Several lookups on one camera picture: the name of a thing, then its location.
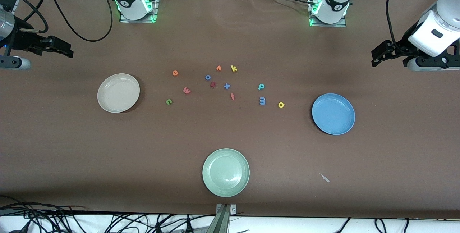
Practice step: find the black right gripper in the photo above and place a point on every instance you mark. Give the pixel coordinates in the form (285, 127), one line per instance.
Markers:
(24, 41)

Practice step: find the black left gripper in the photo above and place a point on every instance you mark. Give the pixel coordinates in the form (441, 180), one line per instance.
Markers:
(399, 50)

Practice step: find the blue letter m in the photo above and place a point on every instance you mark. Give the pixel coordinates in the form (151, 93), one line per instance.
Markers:
(262, 100)

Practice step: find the red letter w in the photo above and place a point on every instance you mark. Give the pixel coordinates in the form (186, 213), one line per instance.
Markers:
(186, 90)

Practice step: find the beige brown plate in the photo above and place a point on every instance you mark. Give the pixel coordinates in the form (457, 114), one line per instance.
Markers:
(118, 93)

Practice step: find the blue plate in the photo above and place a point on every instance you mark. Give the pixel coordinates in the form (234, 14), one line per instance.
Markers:
(333, 114)

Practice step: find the teal letter p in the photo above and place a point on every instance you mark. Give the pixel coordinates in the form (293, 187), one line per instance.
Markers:
(261, 87)

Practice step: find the grey tape scrap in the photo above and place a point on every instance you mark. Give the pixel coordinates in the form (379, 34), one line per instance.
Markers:
(324, 177)

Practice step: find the yellow letter k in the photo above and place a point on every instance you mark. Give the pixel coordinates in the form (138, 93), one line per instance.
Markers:
(233, 68)

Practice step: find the brown table cover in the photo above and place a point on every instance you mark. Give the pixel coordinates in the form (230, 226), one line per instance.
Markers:
(230, 136)

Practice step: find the green plate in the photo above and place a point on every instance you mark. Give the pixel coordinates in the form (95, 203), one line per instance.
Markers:
(225, 172)

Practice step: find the aluminium profile bar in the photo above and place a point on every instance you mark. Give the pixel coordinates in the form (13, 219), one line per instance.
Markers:
(223, 222)

